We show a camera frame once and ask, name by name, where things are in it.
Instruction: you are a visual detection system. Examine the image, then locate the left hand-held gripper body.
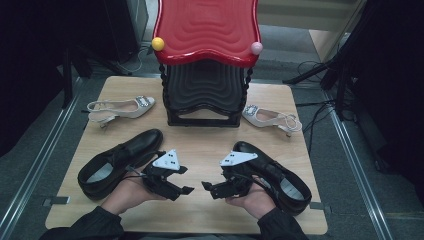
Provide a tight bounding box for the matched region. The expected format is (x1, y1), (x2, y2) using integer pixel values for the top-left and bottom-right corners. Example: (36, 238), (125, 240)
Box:
(141, 149), (181, 194)

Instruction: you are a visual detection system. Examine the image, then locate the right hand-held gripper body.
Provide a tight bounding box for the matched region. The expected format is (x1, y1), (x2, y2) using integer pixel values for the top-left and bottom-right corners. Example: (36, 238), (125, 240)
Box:
(219, 150), (259, 198)

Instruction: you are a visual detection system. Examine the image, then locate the black leather shoe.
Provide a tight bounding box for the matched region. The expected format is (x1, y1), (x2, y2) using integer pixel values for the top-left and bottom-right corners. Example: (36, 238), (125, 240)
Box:
(232, 140), (313, 216)
(77, 128), (164, 201)

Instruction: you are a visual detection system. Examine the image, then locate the white heeled shoe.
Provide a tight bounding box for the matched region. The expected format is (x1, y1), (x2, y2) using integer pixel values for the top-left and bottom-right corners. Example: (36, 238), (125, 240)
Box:
(86, 95), (157, 129)
(242, 104), (303, 138)

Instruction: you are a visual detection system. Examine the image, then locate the red and black shoe rack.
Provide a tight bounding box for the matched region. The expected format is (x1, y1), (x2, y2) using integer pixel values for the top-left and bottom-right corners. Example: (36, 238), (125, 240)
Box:
(152, 0), (263, 128)

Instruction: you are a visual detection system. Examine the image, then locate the person's right hand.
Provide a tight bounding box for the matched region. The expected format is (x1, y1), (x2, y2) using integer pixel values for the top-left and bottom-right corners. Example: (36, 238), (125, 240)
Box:
(224, 184), (278, 220)

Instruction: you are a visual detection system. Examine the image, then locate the person's left hand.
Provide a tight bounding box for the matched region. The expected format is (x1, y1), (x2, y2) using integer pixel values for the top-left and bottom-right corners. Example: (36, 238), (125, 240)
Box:
(101, 179), (168, 216)

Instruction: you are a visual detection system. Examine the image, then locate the pink ball knob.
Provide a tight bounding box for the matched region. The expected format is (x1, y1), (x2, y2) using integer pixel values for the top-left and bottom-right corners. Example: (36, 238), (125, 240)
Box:
(250, 41), (264, 56)

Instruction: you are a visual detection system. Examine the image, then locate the yellow ball knob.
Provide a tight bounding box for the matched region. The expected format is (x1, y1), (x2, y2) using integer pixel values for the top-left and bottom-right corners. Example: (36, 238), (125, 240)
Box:
(151, 36), (166, 52)

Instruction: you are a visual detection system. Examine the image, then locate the black metal stand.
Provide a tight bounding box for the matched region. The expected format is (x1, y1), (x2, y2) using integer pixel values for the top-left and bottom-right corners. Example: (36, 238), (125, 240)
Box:
(282, 49), (358, 121)
(61, 43), (133, 109)

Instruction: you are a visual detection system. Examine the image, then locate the dark cabinet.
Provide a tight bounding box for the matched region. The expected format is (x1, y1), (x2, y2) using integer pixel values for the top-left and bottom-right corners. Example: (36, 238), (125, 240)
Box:
(103, 0), (149, 64)

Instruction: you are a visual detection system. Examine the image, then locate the beige board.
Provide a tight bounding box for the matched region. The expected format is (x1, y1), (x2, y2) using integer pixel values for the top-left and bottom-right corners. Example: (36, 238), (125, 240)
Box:
(308, 0), (368, 64)

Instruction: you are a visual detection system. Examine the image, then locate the dark curtain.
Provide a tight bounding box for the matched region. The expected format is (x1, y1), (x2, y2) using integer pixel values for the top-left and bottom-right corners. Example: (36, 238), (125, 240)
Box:
(0, 0), (68, 158)
(346, 0), (424, 208)

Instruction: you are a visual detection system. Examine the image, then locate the left hand-held gripper cable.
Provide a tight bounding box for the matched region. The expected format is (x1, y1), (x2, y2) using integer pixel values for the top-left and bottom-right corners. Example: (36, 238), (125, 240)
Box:
(124, 164), (148, 183)

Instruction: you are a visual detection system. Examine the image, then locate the grey table bracket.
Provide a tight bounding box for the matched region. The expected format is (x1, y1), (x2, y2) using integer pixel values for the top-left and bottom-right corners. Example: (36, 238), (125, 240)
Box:
(42, 195), (71, 208)
(309, 200), (332, 214)

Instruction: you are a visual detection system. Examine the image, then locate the white floor cable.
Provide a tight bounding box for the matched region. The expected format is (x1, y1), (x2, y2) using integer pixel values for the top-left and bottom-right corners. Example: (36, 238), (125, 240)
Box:
(116, 46), (154, 75)

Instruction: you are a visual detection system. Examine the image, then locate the looped black floor cable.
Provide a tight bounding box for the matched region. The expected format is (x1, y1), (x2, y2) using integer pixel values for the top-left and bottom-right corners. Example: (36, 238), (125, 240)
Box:
(296, 59), (326, 79)

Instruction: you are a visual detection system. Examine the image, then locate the metal floor rail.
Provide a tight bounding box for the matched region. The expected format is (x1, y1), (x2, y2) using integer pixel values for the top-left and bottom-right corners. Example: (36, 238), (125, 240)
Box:
(0, 78), (83, 240)
(324, 93), (394, 240)

